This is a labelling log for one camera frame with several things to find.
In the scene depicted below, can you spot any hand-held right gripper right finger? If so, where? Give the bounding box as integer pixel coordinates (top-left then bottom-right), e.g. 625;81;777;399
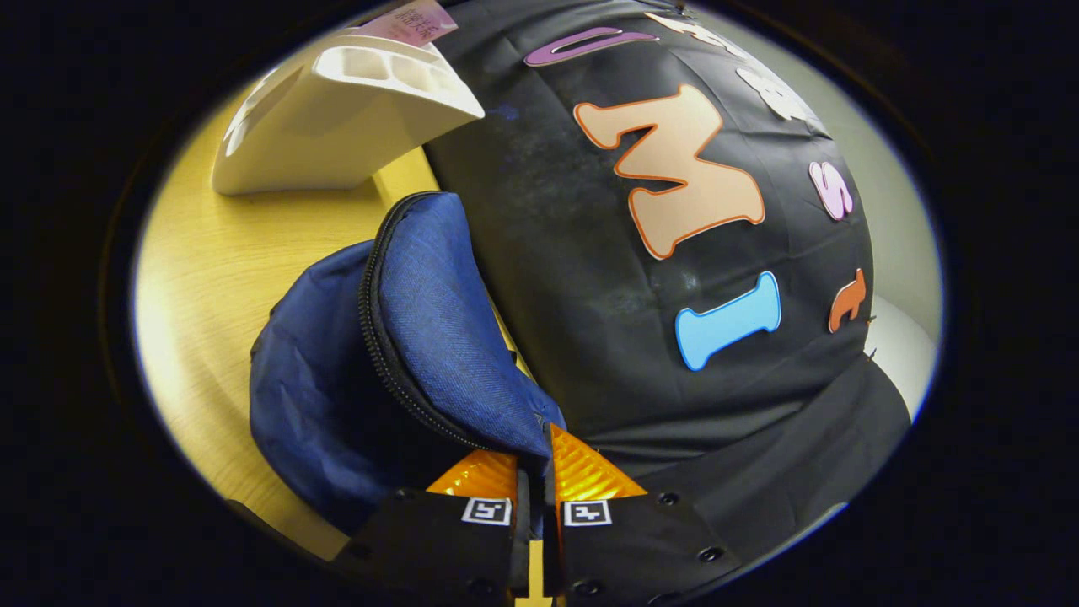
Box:
544;423;743;604

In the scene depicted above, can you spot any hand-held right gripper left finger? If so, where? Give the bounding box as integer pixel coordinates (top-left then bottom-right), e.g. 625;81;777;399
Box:
337;449;533;604

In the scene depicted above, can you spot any blue schoolbag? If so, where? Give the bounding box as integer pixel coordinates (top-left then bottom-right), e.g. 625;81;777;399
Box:
249;191;567;540

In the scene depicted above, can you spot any white plastic bookshelf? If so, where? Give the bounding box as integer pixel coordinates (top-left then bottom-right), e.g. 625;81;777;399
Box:
211;25;486;196

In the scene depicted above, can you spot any pink book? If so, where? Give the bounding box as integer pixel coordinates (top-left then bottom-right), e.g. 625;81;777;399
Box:
350;0;460;47

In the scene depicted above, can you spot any black backdrop cloth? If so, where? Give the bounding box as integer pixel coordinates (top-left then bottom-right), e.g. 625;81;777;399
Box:
421;0;915;591

